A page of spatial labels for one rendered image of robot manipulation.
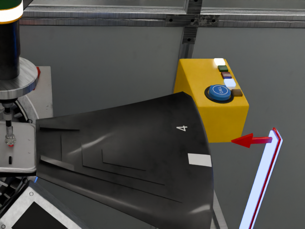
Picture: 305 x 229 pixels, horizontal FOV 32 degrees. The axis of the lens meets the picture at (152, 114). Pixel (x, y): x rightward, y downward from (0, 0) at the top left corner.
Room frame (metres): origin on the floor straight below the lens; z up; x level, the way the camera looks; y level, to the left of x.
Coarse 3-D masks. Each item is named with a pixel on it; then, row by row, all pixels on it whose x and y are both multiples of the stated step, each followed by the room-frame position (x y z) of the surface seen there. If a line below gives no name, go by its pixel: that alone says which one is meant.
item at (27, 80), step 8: (24, 64) 0.50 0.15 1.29; (32, 64) 0.50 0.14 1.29; (24, 72) 0.48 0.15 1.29; (32, 72) 0.49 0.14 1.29; (0, 80) 0.46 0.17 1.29; (8, 80) 0.46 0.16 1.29; (16, 80) 0.47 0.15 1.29; (24, 80) 0.47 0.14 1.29; (32, 80) 0.47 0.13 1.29; (0, 88) 0.45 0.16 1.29; (8, 88) 0.45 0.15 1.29; (16, 88) 0.45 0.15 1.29; (24, 88) 0.46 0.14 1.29; (32, 88) 0.47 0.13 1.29; (0, 96) 0.44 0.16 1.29; (8, 96) 0.45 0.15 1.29; (16, 96) 0.45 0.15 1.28
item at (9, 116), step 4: (8, 108) 0.48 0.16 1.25; (4, 112) 0.48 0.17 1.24; (8, 112) 0.48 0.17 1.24; (12, 112) 0.48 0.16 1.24; (4, 116) 0.47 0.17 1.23; (8, 116) 0.47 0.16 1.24; (12, 116) 0.48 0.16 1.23; (8, 120) 0.48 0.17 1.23; (8, 124) 0.48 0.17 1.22; (8, 128) 0.48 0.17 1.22; (8, 132) 0.48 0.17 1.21; (8, 136) 0.48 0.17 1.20
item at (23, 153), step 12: (0, 132) 0.50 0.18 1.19; (24, 132) 0.51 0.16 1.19; (0, 144) 0.48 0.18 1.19; (24, 144) 0.49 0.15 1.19; (0, 156) 0.46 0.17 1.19; (12, 156) 0.46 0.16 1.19; (24, 156) 0.47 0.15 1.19; (0, 168) 0.44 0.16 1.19; (12, 168) 0.44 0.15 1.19; (24, 168) 0.44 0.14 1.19
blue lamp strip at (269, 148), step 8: (272, 136) 0.57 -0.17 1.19; (272, 144) 0.56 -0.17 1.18; (264, 152) 0.58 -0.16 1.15; (272, 152) 0.56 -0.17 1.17; (264, 160) 0.57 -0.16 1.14; (264, 168) 0.56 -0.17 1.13; (256, 176) 0.58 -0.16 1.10; (264, 176) 0.56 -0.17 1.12; (256, 184) 0.57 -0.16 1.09; (256, 192) 0.56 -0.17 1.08; (248, 200) 0.58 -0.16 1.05; (256, 200) 0.56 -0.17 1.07; (248, 208) 0.57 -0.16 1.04; (248, 216) 0.56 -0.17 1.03; (248, 224) 0.56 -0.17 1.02
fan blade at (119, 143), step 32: (64, 128) 0.52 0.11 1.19; (96, 128) 0.54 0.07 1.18; (128, 128) 0.55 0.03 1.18; (160, 128) 0.56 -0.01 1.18; (192, 128) 0.57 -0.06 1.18; (64, 160) 0.47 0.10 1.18; (96, 160) 0.48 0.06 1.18; (128, 160) 0.49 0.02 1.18; (160, 160) 0.51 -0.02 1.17; (96, 192) 0.44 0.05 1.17; (128, 192) 0.45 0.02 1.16; (160, 192) 0.46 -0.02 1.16; (192, 192) 0.48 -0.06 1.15; (160, 224) 0.43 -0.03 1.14; (192, 224) 0.44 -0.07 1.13
